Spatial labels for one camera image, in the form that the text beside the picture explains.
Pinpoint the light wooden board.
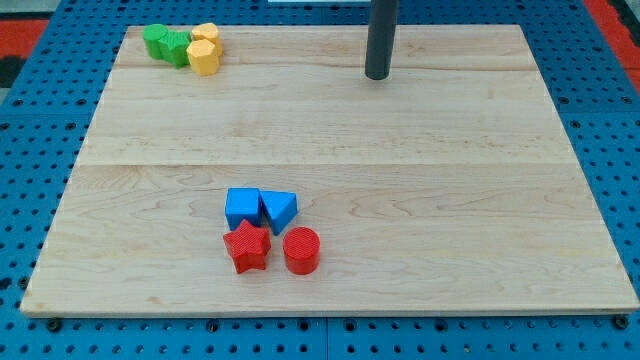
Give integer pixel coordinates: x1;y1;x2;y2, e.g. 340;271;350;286
21;25;639;318

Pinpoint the blue triangle block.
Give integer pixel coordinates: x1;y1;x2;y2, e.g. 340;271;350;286
260;190;298;235

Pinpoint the red cylinder block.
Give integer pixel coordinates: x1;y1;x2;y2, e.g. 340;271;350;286
282;227;320;275

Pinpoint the blue cube block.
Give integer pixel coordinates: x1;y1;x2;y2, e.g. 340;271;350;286
224;188;262;230

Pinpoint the red star block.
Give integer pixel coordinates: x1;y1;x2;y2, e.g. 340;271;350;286
223;219;271;274

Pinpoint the yellow hexagon block front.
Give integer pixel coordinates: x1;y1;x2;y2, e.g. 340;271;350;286
186;40;220;76

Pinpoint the yellow pentagon block rear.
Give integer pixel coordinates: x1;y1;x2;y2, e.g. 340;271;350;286
191;22;224;57

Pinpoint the green star block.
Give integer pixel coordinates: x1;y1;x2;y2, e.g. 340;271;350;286
158;30;191;69

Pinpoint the green cylinder block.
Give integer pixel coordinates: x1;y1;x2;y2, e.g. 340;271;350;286
142;24;168;60

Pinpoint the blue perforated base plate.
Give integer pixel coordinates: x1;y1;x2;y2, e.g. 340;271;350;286
1;0;639;359

